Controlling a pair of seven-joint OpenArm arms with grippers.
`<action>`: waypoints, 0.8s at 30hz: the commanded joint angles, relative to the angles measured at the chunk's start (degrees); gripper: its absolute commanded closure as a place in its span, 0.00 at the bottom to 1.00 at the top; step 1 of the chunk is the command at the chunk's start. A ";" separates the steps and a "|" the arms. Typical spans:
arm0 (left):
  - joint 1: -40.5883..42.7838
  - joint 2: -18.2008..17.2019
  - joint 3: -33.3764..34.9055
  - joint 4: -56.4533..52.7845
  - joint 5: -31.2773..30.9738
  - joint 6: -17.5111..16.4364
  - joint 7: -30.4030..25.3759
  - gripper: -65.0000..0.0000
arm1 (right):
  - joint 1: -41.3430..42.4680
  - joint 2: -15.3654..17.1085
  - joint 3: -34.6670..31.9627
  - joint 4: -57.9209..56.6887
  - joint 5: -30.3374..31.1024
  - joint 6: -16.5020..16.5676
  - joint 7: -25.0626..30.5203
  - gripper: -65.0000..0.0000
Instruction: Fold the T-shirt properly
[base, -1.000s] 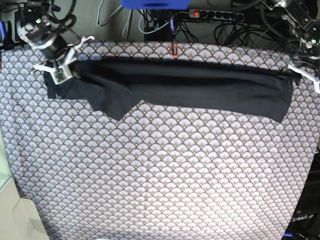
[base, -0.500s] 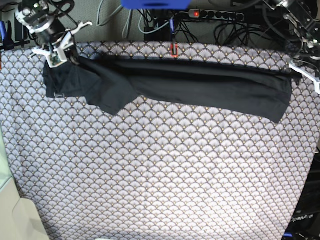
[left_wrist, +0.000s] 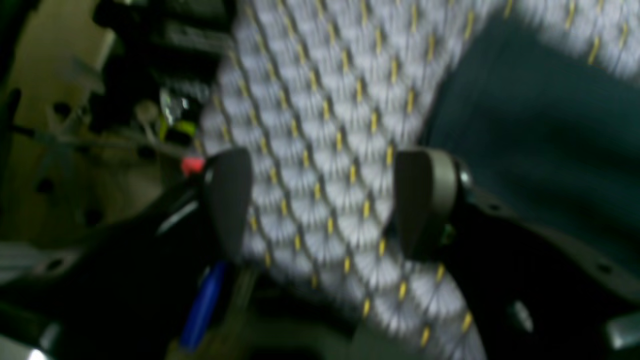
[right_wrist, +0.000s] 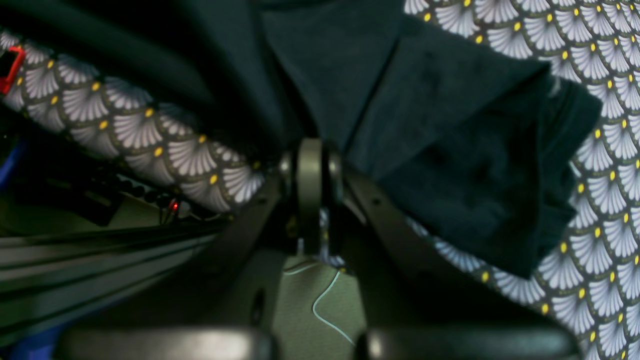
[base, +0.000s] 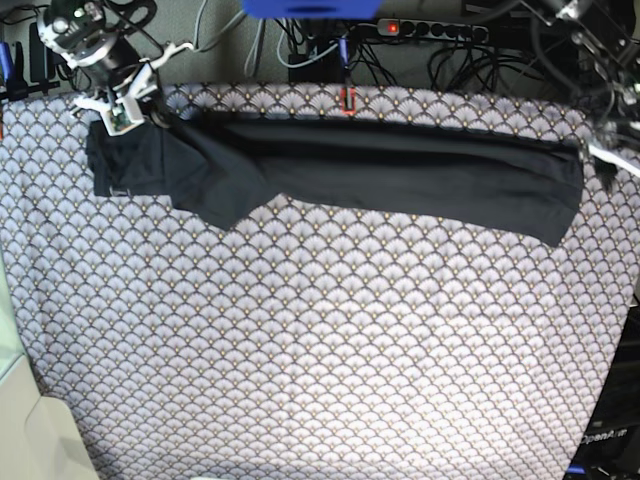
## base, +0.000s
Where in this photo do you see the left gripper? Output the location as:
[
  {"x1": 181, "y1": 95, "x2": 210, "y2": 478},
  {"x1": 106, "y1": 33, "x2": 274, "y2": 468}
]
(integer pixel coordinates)
[{"x1": 588, "y1": 142, "x2": 640, "y2": 190}]

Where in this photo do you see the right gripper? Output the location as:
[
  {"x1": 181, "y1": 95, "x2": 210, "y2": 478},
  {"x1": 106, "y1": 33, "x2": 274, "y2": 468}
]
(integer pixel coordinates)
[{"x1": 74, "y1": 42, "x2": 195, "y2": 129}]

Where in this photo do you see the dark T-shirt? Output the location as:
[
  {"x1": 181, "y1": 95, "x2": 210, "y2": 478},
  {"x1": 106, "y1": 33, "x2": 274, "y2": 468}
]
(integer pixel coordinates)
[{"x1": 86, "y1": 112, "x2": 584, "y2": 247}]

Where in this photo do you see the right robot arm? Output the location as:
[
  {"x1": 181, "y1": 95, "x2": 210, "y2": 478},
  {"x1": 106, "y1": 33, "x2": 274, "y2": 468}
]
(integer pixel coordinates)
[{"x1": 37, "y1": 0, "x2": 195, "y2": 136}]

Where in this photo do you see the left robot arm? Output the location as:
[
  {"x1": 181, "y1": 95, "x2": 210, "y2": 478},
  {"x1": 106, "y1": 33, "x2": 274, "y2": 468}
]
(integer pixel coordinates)
[{"x1": 521, "y1": 1, "x2": 639, "y2": 191}]

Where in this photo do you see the orange table clamp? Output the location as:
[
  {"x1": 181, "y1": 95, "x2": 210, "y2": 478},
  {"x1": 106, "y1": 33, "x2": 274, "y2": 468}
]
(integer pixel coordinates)
[{"x1": 341, "y1": 86, "x2": 357, "y2": 115}]

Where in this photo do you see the black power strip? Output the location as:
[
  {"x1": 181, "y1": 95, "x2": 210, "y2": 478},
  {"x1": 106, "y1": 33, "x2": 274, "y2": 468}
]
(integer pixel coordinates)
[{"x1": 376, "y1": 18, "x2": 490, "y2": 44}]

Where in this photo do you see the fan-patterned tablecloth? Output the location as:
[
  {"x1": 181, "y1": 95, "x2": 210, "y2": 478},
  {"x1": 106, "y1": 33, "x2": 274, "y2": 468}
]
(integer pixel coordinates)
[{"x1": 1, "y1": 96, "x2": 639, "y2": 479}]

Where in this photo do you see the black OpenArm box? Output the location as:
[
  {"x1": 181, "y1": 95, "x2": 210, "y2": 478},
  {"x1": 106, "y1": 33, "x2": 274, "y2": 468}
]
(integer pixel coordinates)
[{"x1": 564, "y1": 306, "x2": 639, "y2": 479}]

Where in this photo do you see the beige cabinet corner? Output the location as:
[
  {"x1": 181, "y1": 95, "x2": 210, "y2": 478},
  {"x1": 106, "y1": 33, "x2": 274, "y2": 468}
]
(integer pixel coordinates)
[{"x1": 1, "y1": 274, "x2": 98, "y2": 479}]

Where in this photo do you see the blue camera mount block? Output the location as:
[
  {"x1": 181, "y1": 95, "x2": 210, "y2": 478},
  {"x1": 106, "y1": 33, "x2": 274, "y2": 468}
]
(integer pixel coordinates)
[{"x1": 242, "y1": 0, "x2": 381, "y2": 20}]

